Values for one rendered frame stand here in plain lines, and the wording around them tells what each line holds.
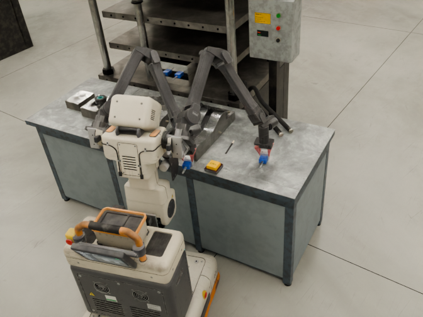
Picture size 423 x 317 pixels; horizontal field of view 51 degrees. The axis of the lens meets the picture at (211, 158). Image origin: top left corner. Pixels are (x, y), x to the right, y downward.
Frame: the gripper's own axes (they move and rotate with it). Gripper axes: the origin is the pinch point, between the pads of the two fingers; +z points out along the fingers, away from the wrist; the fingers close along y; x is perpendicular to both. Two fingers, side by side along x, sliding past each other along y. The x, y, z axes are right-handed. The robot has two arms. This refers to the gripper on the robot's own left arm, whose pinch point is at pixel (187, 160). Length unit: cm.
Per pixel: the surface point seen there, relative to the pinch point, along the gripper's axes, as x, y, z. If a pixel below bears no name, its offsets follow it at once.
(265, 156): -10.6, -42.5, 0.9
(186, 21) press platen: -96, 26, -45
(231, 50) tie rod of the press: -80, -9, -32
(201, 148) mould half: -11.3, -4.9, -0.7
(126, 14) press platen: -108, 77, -45
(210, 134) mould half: -21.9, -7.5, -3.2
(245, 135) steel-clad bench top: -35.8, -25.7, 4.9
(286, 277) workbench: 11, -58, 77
